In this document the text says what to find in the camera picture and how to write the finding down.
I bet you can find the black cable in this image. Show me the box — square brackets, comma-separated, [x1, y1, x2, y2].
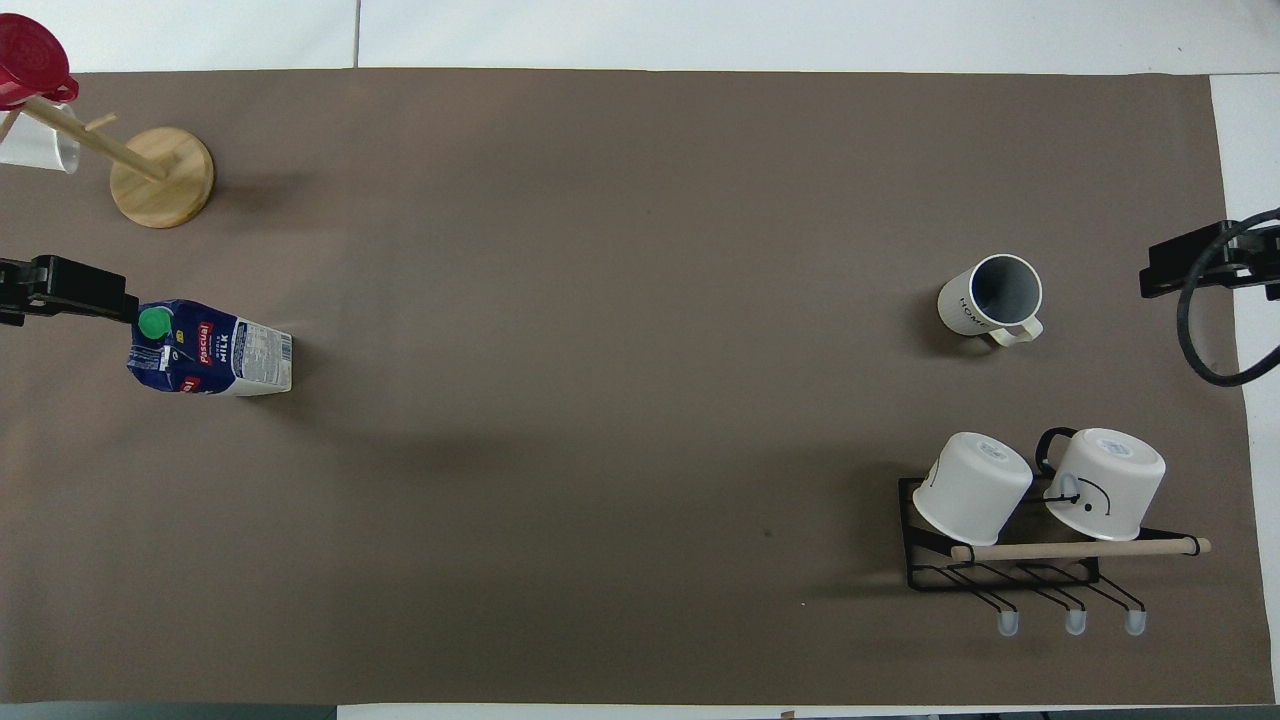
[1176, 208, 1280, 388]

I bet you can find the clear plastic cup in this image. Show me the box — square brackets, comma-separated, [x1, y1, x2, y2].
[0, 102, 82, 176]

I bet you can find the red cup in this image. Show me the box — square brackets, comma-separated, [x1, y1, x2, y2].
[0, 14, 80, 112]

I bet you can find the black stand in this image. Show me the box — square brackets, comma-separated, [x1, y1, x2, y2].
[1139, 220, 1280, 302]
[0, 255, 140, 328]

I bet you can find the plain white mug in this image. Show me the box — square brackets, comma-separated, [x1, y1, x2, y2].
[911, 431, 1034, 548]

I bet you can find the blue milk carton green cap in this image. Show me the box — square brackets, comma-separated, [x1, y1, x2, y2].
[126, 299, 294, 398]

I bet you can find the white mug grey inside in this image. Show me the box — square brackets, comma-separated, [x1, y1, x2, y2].
[937, 253, 1045, 349]

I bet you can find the white mug black handle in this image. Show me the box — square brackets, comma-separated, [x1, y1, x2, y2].
[1034, 426, 1168, 542]

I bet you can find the black wire rack wooden bar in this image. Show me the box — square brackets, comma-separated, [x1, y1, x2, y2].
[897, 475, 1213, 638]

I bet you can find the wooden mug tree stand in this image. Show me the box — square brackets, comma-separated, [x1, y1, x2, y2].
[0, 95, 216, 230]

